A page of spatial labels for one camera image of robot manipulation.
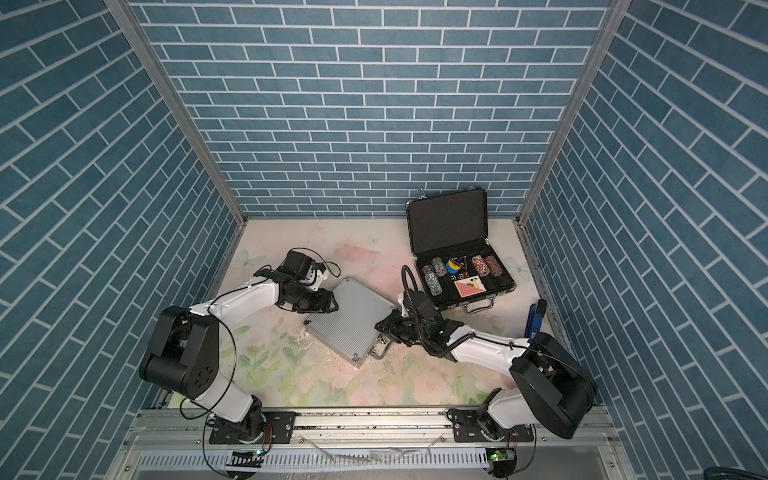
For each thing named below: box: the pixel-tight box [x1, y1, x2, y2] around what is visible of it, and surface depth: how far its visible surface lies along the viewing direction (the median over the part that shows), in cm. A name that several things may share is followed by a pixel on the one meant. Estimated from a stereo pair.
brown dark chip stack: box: [484, 255, 503, 277], surface depth 104 cm
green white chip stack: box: [424, 272, 443, 296], surface depth 99 cm
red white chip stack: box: [471, 255, 491, 277], surface depth 104 cm
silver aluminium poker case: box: [304, 276, 394, 369], surface depth 87 cm
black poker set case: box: [405, 187, 516, 314], surface depth 104 cm
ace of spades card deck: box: [454, 275, 487, 298], surface depth 101 cm
